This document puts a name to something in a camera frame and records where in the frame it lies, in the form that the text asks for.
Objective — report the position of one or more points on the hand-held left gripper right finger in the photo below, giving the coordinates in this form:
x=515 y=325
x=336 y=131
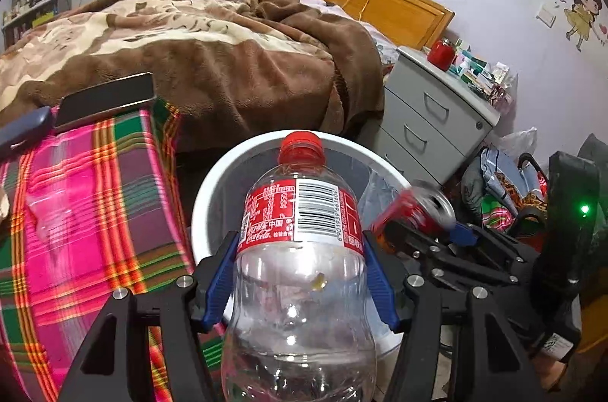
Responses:
x=380 y=288

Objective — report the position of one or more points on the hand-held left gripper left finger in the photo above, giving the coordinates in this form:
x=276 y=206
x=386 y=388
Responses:
x=218 y=283

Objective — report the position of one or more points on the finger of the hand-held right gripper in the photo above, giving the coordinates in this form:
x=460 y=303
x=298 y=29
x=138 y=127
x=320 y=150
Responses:
x=446 y=262
x=463 y=234

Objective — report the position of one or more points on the red drink can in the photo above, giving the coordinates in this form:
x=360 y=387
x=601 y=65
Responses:
x=418 y=209

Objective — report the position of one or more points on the clear plastic bottle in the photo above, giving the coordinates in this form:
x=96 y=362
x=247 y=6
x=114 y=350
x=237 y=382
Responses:
x=294 y=288

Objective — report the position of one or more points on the white trash bin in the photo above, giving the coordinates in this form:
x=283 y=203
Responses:
x=209 y=202

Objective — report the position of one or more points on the person's right hand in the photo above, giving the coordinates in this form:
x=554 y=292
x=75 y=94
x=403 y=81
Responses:
x=551 y=371

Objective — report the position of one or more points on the colourful woven bag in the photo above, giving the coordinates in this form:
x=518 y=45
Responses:
x=494 y=202

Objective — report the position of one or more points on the white plastic bag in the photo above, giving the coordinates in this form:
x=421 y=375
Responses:
x=517 y=141

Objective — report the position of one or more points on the grey nightstand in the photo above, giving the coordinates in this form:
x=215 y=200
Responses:
x=427 y=112

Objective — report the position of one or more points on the clutter of small boxes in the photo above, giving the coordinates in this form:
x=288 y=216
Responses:
x=484 y=74

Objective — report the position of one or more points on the plaid cloth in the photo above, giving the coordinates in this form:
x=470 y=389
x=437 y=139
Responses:
x=85 y=216

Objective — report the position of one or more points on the red mug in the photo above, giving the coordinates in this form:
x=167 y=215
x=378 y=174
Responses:
x=441 y=54

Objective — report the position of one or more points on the light bed sheet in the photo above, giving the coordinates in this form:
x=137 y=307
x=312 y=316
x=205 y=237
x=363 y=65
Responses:
x=375 y=41

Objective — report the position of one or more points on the black flat case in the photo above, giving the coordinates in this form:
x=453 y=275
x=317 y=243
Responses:
x=104 y=98

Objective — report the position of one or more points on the brown blanket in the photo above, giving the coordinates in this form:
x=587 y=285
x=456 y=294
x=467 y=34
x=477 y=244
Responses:
x=213 y=65

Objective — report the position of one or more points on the wooden headboard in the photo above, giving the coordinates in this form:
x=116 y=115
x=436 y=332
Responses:
x=403 y=12

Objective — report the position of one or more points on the grey shelf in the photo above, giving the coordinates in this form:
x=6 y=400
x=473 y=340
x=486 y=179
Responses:
x=42 y=8

